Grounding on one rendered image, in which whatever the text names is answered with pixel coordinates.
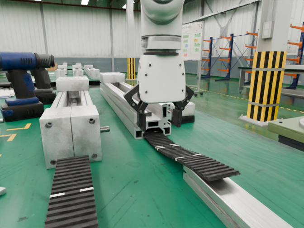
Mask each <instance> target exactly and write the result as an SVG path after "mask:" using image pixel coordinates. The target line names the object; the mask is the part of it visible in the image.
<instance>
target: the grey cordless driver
mask: <svg viewBox="0 0 304 228"><path fill-rule="evenodd" d="M38 55H39V56H40V60H41V68H40V69H39V70H36V68H35V70H32V71H30V72H31V75H32V76H34V79H35V83H36V86H37V88H35V90H34V93H35V96H36V97H37V98H38V99H39V101H40V102H41V103H43V105H47V104H53V102H54V100H55V98H56V96H57V95H56V92H55V91H53V88H52V87H51V85H50V83H51V80H50V77H49V73H48V71H47V70H45V68H51V67H55V58H54V56H53V55H52V54H51V55H49V54H38Z"/></svg>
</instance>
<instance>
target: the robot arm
mask: <svg viewBox="0 0 304 228"><path fill-rule="evenodd" d="M140 1H141V47H142V50H146V52H144V53H143V55H141V56H140V60H139V66H138V78H137V84H136V85H135V86H134V87H132V88H131V89H130V90H128V91H127V92H126V93H124V95H123V97H124V98H125V99H126V101H127V102H128V103H129V105H130V106H131V107H132V108H133V109H135V110H136V111H137V125H138V127H139V128H140V129H141V130H142V131H143V132H145V131H146V114H145V113H144V110H145V109H146V107H147V105H148V104H158V103H171V102H172V103H173V104H174V106H175V108H173V116H172V124H173V125H175V126H176V127H178V128H180V127H181V122H182V111H183V110H184V109H185V107H186V105H187V104H188V103H189V101H190V99H191V98H192V96H193V95H194V91H193V90H192V89H190V88H189V87H188V86H186V85H185V67H184V61H183V56H182V55H179V53H177V52H176V51H177V50H181V36H182V12H183V4H184V1H185V0H140ZM136 93H137V97H138V99H140V101H139V102H138V104H136V103H135V102H134V100H133V99H132V96H133V95H134V94H136Z"/></svg>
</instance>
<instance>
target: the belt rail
mask: <svg viewBox="0 0 304 228"><path fill-rule="evenodd" d="M183 169H184V170H185V171H186V173H184V172H183V179H184V180H185V181H186V183H187V184H188V185H189V186H190V187H191V188H192V189H193V190H194V191H195V193H196V194H197V195H198V196H199V197H200V198H201V199H202V200H203V201H204V202H205V203H206V204H207V206H208V207H209V208H210V209H211V210H212V211H213V212H214V213H215V214H216V216H217V217H218V218H219V219H220V220H221V221H222V222H223V223H224V225H225V226H226V227H227V228H293V227H292V226H290V225H289V224H288V223H287V222H286V221H284V220H283V219H282V218H280V217H279V216H278V215H276V214H275V213H274V212H272V211H271V210H270V209H268V208H267V207H266V206H265V205H263V204H262V203H261V202H260V201H258V200H257V199H256V198H254V197H253V196H252V195H250V194H249V193H248V192H246V191H245V190H244V189H243V188H241V187H240V186H239V185H237V184H236V183H235V182H233V181H232V180H231V179H229V178H228V177H227V178H223V179H219V180H213V181H207V180H206V179H204V178H203V177H201V176H200V175H198V174H197V173H195V172H194V171H192V170H191V169H189V168H188V167H186V166H183Z"/></svg>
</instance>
